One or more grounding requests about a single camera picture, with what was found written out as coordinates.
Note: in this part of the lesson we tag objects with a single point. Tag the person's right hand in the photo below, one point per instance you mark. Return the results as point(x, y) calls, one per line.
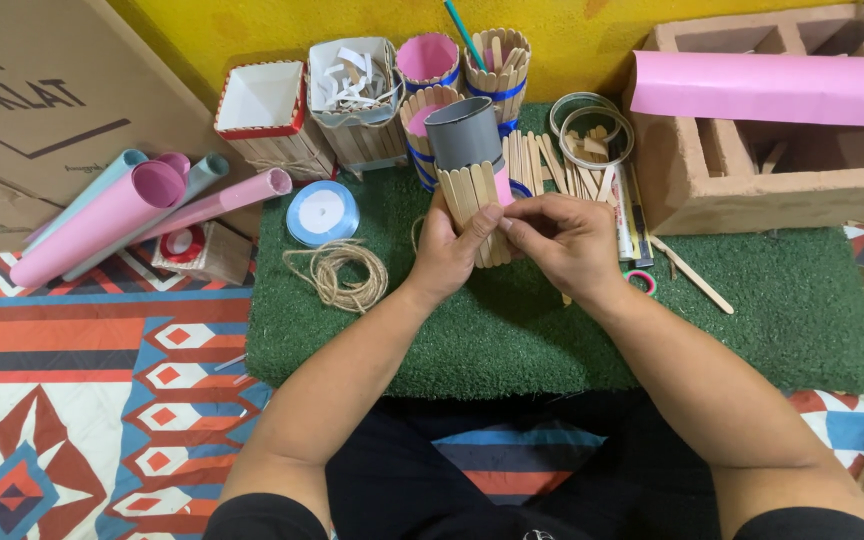
point(574, 247)

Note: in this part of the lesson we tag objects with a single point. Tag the person's left hand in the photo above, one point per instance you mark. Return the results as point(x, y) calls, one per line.
point(439, 255)

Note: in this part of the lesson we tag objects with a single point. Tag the grey pipe with wooden sticks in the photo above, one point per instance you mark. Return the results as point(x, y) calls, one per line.
point(466, 142)

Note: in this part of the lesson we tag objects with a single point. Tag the white glue tube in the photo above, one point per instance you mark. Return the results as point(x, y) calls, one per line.
point(622, 217)

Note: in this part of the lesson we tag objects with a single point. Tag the black utility knife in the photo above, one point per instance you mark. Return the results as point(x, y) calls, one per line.
point(640, 225)

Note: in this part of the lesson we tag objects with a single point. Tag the dark blue ribbon roll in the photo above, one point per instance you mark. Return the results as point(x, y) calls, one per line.
point(522, 186)

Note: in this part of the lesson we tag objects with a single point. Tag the pile of wooden craft sticks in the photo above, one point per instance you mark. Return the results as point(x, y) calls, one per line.
point(544, 165)

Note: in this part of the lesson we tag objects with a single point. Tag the clear tape roll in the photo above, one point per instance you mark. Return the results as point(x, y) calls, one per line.
point(578, 101)
point(595, 159)

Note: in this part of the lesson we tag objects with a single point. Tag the green artificial grass mat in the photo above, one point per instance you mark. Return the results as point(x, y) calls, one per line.
point(552, 345)

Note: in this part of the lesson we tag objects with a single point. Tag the coil of jute twine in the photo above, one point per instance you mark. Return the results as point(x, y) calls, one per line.
point(338, 281)

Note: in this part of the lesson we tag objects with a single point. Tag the single wooden craft stick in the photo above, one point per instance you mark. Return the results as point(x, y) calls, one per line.
point(691, 276)

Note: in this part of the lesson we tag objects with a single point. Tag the light blue ribbon spool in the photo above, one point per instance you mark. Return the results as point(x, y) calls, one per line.
point(322, 214)

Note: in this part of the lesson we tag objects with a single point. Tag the round stick holder blue ribbon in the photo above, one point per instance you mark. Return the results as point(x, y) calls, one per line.
point(415, 124)

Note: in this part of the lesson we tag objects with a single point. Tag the round stick holder holding sticks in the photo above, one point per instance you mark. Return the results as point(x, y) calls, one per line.
point(498, 79)

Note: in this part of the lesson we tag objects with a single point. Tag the pink-lined round stick holder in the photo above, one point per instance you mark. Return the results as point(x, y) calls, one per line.
point(427, 60)

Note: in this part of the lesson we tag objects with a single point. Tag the white paper scraps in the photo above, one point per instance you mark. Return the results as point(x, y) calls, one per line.
point(353, 79)

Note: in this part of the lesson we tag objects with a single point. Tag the hollow concrete block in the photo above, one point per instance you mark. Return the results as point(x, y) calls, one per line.
point(777, 195)

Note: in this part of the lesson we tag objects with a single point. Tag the person's black shorts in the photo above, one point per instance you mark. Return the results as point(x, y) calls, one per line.
point(387, 465)

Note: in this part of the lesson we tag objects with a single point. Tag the thin pink paper roll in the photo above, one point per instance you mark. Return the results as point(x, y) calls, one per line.
point(222, 202)

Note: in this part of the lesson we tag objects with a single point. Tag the square stick box red trim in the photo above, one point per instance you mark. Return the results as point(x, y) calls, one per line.
point(267, 112)

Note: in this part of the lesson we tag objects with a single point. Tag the teal pencil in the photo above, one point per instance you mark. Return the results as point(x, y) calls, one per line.
point(464, 26)

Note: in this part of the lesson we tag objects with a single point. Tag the wide pink paper roll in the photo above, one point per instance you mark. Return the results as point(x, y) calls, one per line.
point(769, 88)

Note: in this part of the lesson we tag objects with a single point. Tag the grey-blue paper roll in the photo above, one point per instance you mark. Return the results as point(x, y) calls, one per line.
point(196, 184)

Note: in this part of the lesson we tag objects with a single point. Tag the red tape roll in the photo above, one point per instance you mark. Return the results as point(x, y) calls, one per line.
point(181, 244)

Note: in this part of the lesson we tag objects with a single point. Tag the small pink paper roll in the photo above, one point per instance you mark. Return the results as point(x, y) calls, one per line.
point(175, 162)

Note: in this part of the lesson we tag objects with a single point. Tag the person's black shirt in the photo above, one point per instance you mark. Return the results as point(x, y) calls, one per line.
point(263, 521)

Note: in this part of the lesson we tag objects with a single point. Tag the thick pink paper roll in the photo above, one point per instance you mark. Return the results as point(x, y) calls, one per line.
point(94, 225)

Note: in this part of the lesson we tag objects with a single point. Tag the light blue paper roll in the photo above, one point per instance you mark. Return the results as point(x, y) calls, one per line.
point(94, 187)

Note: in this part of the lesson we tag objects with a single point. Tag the wooden plank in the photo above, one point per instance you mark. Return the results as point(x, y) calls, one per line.
point(863, 22)

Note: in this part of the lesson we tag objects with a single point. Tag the patterned red blue rug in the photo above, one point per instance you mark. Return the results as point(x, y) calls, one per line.
point(87, 390)

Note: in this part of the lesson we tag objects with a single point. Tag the large brown cardboard box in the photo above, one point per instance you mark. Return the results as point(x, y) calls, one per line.
point(34, 97)

